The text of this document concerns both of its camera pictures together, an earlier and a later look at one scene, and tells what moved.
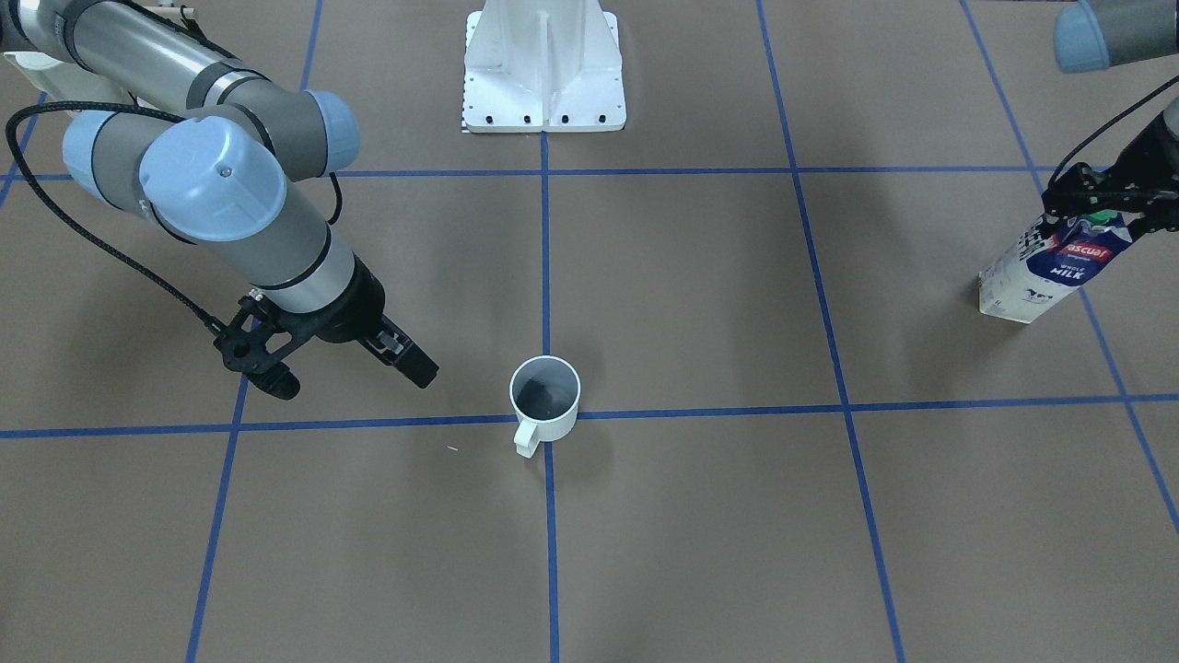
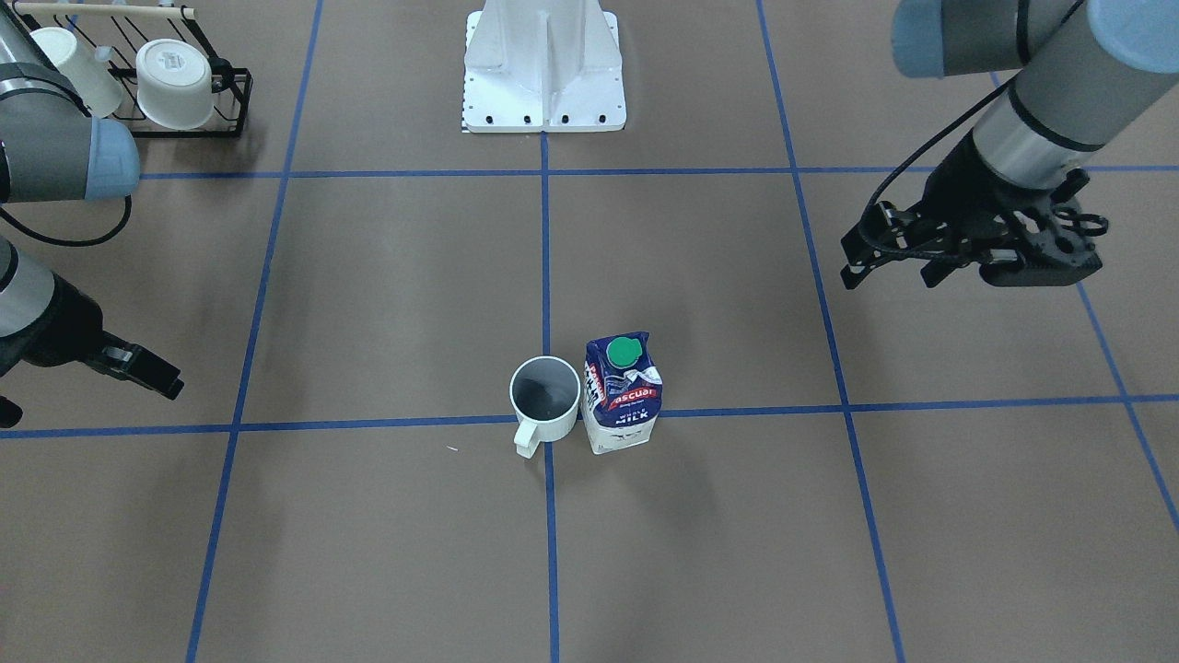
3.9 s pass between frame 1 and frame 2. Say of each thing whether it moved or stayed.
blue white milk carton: moved
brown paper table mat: stayed
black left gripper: moved
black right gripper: moved
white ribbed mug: stayed
